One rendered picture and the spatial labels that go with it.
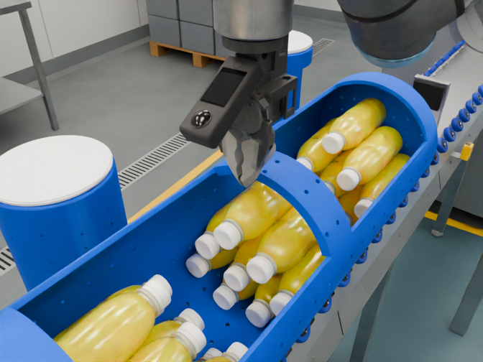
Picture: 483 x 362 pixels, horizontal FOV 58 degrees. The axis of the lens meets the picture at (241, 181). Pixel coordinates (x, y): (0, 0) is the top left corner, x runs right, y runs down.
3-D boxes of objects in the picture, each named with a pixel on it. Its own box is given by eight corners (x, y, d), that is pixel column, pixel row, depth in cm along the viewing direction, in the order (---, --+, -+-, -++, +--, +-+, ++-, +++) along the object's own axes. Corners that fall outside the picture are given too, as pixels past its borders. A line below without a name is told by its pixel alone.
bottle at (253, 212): (280, 152, 77) (210, 206, 65) (315, 167, 73) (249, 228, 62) (277, 184, 81) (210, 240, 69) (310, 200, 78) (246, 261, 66)
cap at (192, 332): (192, 356, 56) (201, 346, 57) (203, 350, 53) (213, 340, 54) (172, 332, 56) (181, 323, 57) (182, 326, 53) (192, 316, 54)
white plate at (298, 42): (265, 56, 157) (265, 59, 158) (327, 44, 168) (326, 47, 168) (229, 35, 176) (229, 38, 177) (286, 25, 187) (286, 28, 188)
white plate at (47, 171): (131, 141, 109) (132, 146, 109) (32, 129, 114) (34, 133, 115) (72, 211, 87) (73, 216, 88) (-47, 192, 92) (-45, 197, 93)
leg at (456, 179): (444, 233, 234) (481, 129, 197) (440, 239, 230) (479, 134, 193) (433, 228, 237) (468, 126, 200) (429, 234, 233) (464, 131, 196)
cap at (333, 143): (323, 133, 87) (318, 137, 86) (340, 131, 84) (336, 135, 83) (328, 151, 88) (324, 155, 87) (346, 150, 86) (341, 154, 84)
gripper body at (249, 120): (296, 118, 59) (303, 28, 52) (259, 145, 54) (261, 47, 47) (251, 103, 63) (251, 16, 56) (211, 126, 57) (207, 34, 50)
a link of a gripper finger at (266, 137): (273, 167, 57) (277, 106, 52) (267, 172, 56) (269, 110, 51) (244, 155, 60) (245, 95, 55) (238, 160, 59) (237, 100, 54)
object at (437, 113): (437, 128, 136) (451, 82, 127) (433, 133, 134) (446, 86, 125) (405, 119, 141) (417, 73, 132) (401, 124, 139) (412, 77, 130)
